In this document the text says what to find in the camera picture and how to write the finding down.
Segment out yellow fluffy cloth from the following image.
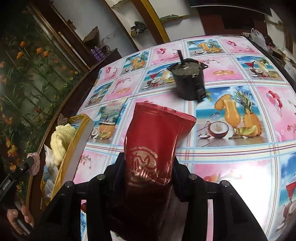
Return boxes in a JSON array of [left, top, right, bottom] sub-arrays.
[[50, 123, 76, 167]]

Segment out grey knitted pouch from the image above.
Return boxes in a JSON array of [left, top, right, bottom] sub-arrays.
[[57, 113, 69, 126]]

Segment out purple bottle pair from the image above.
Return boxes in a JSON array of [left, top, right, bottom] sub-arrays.
[[91, 46, 105, 62]]

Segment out black cylindrical motor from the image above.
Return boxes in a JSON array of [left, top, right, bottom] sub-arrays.
[[168, 50, 208, 102]]

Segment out white plastic bag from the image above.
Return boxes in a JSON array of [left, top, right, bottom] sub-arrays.
[[251, 28, 268, 51]]

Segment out gold cardboard box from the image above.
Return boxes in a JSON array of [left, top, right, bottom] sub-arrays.
[[40, 114, 94, 205]]

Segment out left hand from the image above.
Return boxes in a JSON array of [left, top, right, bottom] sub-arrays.
[[6, 204, 35, 235]]

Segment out black television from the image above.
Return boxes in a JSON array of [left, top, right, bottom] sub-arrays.
[[188, 0, 272, 16]]

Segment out dark items on shelf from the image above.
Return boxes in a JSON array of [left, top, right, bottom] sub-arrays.
[[130, 21, 147, 37]]

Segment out colourful printed tablecloth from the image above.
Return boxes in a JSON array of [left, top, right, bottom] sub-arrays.
[[74, 36, 295, 240]]

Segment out red foil snack bag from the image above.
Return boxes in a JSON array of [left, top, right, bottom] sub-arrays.
[[124, 102, 196, 240]]

